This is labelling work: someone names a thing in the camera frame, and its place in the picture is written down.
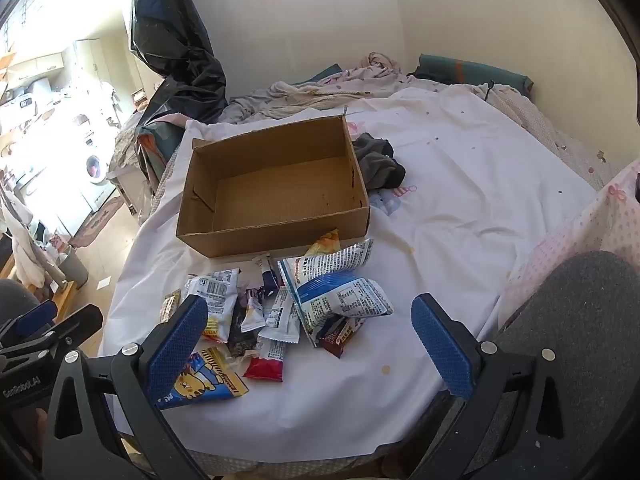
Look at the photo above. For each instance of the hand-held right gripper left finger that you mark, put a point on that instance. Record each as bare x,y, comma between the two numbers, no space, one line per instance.
175,347

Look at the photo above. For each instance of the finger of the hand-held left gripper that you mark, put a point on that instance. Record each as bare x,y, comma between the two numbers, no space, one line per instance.
80,320
35,314

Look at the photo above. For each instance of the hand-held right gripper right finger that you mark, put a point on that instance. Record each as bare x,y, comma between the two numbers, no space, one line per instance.
442,350

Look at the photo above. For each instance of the small yellow brown snack packet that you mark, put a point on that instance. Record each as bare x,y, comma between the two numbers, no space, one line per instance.
170,306

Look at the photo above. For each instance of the blue cartoon tiger snack packet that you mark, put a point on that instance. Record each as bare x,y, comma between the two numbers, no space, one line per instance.
210,380

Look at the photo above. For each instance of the dark brown snack packet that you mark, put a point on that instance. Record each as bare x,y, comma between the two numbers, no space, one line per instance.
240,341

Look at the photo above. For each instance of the white yellow red snack packet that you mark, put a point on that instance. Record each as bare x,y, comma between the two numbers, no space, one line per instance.
217,290

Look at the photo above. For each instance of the small white sachet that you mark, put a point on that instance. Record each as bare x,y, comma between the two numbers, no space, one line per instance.
252,316

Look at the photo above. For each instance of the clear brown snack bar packet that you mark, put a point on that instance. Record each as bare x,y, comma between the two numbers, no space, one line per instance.
340,336

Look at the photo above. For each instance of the white blue snack packet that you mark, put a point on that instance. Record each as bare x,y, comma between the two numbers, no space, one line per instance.
345,300

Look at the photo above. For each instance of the white printed sachet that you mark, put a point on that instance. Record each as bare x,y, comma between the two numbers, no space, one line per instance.
282,317

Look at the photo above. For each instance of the white stick sachet blue end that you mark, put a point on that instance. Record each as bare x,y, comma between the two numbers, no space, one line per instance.
267,275

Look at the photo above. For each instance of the white blue-edged cracker packet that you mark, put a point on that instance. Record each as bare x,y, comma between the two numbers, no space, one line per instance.
340,257

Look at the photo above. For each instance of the orange yellow snack packet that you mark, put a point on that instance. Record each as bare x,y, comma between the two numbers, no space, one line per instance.
325,244

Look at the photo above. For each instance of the brown cardboard box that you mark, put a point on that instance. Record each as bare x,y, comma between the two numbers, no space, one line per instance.
280,200

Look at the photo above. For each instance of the person's left hand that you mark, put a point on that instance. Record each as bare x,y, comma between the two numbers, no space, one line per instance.
39,427

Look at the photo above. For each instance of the person's left leg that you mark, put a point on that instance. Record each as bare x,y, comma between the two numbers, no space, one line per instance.
15,292

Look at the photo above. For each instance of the person's leg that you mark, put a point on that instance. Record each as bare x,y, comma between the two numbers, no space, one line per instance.
15,292
575,320

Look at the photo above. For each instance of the white paper scrap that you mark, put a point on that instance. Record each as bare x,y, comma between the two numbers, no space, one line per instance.
102,282

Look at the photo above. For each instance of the grey waste bin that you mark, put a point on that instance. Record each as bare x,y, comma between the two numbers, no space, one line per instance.
75,270

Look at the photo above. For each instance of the white hanging garment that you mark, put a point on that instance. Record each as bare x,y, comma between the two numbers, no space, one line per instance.
25,245

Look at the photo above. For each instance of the brown floor rug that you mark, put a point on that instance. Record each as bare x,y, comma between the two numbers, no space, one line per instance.
97,222

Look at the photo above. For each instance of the person's right leg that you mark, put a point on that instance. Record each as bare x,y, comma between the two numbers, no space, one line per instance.
575,320

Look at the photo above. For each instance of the clear plastic storage bin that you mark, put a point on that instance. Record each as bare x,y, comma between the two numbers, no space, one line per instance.
130,187

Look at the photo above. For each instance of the white washing machine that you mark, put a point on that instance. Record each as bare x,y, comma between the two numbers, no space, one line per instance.
95,167

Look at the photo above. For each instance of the white bed sheet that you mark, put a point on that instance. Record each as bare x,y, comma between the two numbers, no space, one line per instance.
475,200

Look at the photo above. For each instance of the teal orange folded blanket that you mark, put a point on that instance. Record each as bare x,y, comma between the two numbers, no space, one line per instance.
150,150

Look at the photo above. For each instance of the dark grey cloth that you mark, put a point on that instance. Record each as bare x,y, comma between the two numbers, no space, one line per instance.
380,162

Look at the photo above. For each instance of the pink dotted quilt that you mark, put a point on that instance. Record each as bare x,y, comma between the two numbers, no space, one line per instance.
600,225

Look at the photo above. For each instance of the green pillow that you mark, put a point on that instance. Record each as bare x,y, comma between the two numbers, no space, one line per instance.
470,72

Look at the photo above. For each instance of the crumpled pale blanket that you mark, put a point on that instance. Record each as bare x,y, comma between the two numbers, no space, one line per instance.
325,90

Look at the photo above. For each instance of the black plastic bag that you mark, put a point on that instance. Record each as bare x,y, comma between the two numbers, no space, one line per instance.
170,45

